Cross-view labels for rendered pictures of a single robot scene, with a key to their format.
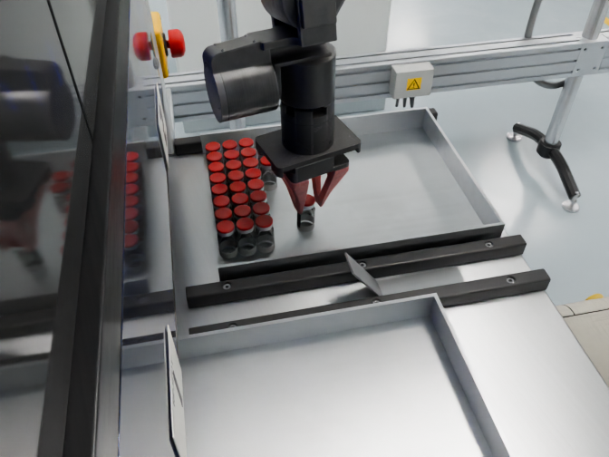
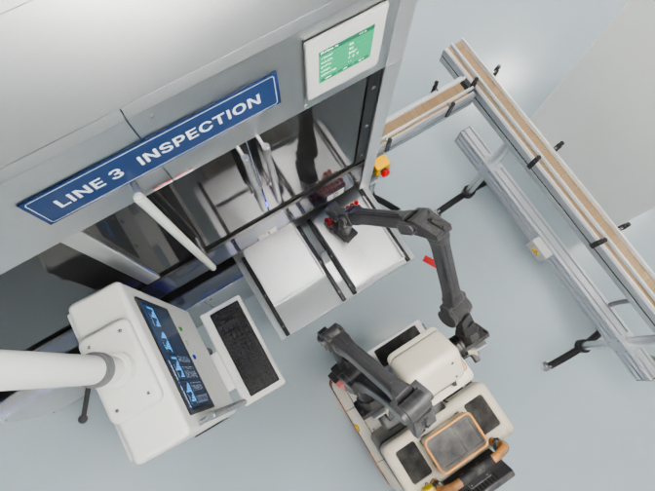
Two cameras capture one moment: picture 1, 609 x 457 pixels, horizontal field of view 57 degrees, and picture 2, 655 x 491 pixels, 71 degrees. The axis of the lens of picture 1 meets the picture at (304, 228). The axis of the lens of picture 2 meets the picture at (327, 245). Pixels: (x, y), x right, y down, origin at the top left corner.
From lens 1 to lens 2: 1.62 m
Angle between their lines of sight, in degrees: 42
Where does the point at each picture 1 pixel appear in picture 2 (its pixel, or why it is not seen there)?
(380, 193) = (364, 253)
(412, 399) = (300, 276)
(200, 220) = not seen: hidden behind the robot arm
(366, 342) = (311, 263)
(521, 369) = (316, 297)
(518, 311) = (333, 295)
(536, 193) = (549, 346)
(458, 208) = (366, 276)
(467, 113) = (613, 294)
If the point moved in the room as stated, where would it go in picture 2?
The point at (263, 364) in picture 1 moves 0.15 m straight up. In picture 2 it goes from (297, 244) to (296, 234)
